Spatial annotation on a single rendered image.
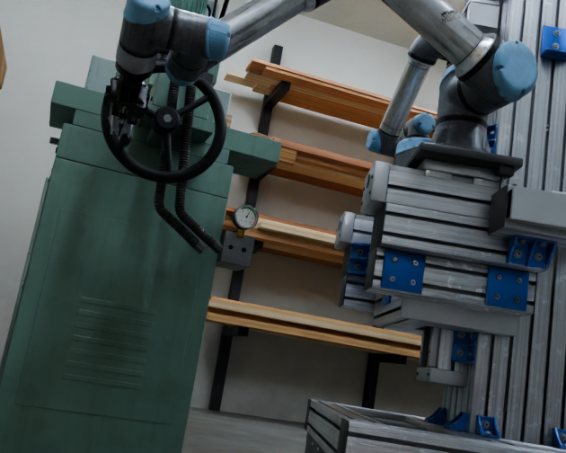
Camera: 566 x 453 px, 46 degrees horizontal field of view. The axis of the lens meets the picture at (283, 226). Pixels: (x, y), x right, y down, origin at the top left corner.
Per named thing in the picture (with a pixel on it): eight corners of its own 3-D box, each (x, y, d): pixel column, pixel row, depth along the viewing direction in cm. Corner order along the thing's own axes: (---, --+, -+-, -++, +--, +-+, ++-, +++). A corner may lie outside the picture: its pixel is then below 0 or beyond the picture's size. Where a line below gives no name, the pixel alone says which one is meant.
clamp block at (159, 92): (150, 103, 162) (157, 69, 164) (142, 119, 175) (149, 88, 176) (209, 119, 167) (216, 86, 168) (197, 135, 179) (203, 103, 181)
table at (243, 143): (49, 88, 154) (56, 65, 156) (48, 126, 183) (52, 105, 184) (292, 155, 173) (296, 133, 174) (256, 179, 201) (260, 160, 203)
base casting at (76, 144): (53, 155, 162) (62, 120, 164) (48, 199, 215) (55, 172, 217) (229, 199, 175) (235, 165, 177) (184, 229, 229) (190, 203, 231)
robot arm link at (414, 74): (428, 18, 205) (368, 157, 229) (459, 29, 208) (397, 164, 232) (418, 8, 215) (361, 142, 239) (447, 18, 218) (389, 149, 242)
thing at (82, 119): (72, 123, 164) (75, 109, 165) (67, 146, 184) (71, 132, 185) (227, 164, 177) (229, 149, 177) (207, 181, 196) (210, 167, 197)
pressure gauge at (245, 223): (231, 233, 168) (237, 201, 169) (227, 235, 171) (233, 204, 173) (255, 238, 169) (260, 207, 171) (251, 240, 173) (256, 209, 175)
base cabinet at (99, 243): (-23, 462, 146) (52, 155, 161) (-7, 426, 200) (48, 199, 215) (178, 483, 160) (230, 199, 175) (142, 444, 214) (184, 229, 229)
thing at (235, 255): (220, 261, 168) (225, 229, 170) (208, 265, 180) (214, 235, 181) (252, 267, 171) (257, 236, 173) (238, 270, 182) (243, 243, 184)
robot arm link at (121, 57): (120, 27, 127) (163, 38, 129) (117, 47, 130) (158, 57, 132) (116, 52, 122) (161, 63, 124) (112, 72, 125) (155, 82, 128)
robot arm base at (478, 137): (478, 179, 161) (481, 140, 163) (501, 160, 146) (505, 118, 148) (416, 168, 161) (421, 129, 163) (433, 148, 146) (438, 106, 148)
